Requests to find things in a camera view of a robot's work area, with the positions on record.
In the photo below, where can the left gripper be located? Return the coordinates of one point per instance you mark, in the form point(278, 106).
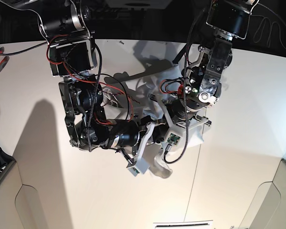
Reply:
point(174, 114)

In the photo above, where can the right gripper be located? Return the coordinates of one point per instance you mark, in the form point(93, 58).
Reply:
point(139, 142)

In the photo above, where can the white t-shirt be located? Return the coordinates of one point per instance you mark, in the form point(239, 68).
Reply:
point(137, 91)

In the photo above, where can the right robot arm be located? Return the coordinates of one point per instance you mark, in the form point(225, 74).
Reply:
point(72, 53)

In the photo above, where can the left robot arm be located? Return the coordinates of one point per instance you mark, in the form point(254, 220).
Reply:
point(199, 86)

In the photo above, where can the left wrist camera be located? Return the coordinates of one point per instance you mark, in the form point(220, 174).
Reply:
point(172, 137)

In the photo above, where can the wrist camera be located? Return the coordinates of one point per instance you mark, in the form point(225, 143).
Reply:
point(172, 137)
point(136, 167)

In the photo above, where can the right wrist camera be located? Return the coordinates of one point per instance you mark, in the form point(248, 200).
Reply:
point(136, 167)

